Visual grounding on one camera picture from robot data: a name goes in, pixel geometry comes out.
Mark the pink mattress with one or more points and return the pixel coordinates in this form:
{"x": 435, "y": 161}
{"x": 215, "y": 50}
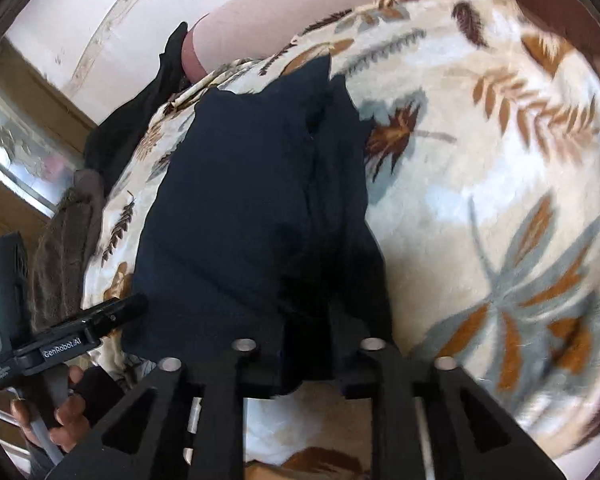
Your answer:
{"x": 280, "y": 10}

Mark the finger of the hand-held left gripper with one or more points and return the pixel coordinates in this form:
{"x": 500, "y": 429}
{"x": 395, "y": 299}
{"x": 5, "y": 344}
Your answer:
{"x": 125, "y": 307}

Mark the leaf print blanket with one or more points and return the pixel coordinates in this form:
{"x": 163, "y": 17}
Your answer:
{"x": 480, "y": 185}

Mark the navy blue garment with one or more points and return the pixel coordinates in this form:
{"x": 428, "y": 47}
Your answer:
{"x": 240, "y": 210}

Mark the wooden framed window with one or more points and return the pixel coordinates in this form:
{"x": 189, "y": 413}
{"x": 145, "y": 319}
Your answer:
{"x": 15, "y": 135}

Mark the black cloth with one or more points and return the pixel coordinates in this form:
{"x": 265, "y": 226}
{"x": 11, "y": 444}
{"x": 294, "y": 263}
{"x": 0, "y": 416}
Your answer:
{"x": 125, "y": 135}

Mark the brown fuzzy cloth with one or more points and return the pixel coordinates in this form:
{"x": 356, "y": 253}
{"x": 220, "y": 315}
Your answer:
{"x": 65, "y": 240}

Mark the person's left hand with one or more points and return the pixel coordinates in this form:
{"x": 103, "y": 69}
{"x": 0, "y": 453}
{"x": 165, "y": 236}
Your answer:
{"x": 70, "y": 420}

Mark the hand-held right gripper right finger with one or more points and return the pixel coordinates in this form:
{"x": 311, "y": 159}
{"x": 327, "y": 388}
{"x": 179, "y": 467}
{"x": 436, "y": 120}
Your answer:
{"x": 382, "y": 390}

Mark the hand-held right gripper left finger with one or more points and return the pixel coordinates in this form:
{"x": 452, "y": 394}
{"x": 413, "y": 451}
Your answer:
{"x": 220, "y": 400}

